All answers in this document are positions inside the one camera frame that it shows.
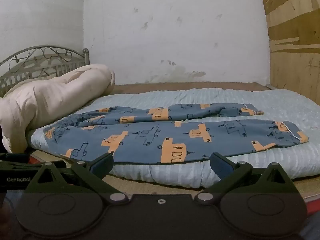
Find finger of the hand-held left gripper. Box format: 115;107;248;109
53;161;75;178

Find ornate metal headboard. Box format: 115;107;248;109
0;45;90;98

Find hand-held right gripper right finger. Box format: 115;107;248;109
195;152;298;203

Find wooden plywood panel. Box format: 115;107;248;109
257;0;320;93

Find cream rolled comforter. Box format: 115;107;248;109
0;64;115;153

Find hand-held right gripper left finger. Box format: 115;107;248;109
25;152;128;204

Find light blue ribbed mattress pad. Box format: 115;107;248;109
29;88;320;188

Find blue pants with orange print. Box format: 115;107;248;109
43;103;308;165

